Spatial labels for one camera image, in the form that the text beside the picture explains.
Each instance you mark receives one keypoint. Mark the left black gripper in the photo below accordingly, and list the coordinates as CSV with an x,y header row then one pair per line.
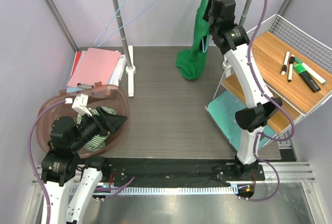
x,y
109,122

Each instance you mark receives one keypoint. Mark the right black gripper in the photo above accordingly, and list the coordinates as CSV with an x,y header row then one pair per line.
x,y
205,15

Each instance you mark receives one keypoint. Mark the green white striped tank top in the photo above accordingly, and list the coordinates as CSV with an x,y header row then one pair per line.
x,y
97,142

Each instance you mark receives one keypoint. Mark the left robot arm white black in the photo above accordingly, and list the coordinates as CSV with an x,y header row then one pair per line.
x,y
58,168

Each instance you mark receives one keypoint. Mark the brown translucent plastic basin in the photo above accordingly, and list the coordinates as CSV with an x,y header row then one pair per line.
x,y
110,96

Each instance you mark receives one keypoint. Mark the stack of papers folders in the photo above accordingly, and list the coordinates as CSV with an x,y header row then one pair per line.
x,y
115,78

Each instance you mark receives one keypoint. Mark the grey white clothes rack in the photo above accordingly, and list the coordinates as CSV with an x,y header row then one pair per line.
x,y
130,69

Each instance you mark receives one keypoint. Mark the small white black marker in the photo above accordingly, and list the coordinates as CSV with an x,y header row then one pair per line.
x,y
290,72

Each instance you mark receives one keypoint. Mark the teal cutting mat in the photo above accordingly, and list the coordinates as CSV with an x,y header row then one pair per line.
x,y
222,109

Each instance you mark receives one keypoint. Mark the green black highlighter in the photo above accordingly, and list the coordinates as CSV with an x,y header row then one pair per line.
x,y
306,77

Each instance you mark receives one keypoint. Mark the white green capped marker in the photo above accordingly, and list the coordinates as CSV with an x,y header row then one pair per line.
x,y
314,74

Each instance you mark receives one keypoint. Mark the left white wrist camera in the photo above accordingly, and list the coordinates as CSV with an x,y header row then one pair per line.
x,y
79,104

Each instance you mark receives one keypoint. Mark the white slotted cable duct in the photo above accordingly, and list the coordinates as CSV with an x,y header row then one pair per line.
x,y
130,191

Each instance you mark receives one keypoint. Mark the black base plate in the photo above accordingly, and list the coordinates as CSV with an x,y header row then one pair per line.
x,y
177,173

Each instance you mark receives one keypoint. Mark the white wire wooden shelf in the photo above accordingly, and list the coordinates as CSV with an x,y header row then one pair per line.
x,y
275,36

